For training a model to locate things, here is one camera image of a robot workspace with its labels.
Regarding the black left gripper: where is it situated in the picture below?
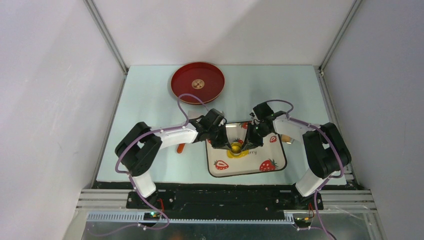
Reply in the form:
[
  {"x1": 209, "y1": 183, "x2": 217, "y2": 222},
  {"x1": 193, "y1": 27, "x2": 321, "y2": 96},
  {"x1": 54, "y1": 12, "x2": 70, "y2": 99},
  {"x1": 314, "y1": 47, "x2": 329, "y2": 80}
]
[{"x1": 207, "y1": 123, "x2": 232, "y2": 151}]

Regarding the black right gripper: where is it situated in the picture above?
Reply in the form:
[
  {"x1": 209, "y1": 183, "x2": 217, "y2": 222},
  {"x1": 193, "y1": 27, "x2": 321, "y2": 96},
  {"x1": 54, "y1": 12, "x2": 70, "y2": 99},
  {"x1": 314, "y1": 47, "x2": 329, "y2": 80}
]
[{"x1": 240, "y1": 122, "x2": 271, "y2": 152}]

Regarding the strawberry print tray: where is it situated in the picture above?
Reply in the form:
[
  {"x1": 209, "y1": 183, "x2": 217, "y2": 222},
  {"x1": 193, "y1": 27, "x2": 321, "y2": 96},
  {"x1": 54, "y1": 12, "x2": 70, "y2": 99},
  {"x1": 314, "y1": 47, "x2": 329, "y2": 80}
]
[{"x1": 205, "y1": 133, "x2": 288, "y2": 178}]

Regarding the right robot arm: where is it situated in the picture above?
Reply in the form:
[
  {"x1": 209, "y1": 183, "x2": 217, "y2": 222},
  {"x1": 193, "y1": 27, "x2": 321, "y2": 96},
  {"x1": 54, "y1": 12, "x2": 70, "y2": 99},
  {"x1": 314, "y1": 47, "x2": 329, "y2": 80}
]
[{"x1": 241, "y1": 101, "x2": 352, "y2": 209}]

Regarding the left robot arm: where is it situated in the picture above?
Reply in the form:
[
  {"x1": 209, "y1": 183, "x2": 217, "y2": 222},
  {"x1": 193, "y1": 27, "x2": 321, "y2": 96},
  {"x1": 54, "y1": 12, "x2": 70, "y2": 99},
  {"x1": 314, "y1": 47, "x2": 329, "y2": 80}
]
[{"x1": 114, "y1": 108, "x2": 231, "y2": 208}]

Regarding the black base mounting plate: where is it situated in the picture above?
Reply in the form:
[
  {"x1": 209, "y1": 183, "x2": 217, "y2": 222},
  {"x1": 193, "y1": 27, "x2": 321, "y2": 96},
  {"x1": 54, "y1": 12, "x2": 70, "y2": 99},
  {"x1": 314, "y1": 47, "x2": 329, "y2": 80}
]
[{"x1": 91, "y1": 180, "x2": 360, "y2": 221}]

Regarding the red round plate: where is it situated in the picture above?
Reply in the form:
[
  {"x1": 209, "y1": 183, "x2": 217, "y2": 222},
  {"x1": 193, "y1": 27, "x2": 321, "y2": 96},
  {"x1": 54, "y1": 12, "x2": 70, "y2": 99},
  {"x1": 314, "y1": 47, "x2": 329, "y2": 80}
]
[{"x1": 170, "y1": 62, "x2": 226, "y2": 105}]

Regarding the orange handled scraper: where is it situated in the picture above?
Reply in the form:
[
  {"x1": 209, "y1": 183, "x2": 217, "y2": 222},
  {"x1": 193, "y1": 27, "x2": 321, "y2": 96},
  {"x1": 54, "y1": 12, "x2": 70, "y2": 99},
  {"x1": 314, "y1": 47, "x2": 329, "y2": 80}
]
[{"x1": 176, "y1": 143, "x2": 185, "y2": 154}]

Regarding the aluminium frame rail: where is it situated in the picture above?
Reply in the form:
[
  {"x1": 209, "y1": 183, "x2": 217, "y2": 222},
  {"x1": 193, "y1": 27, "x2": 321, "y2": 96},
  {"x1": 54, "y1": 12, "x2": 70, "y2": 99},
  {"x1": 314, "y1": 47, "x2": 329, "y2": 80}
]
[{"x1": 76, "y1": 189, "x2": 377, "y2": 225}]

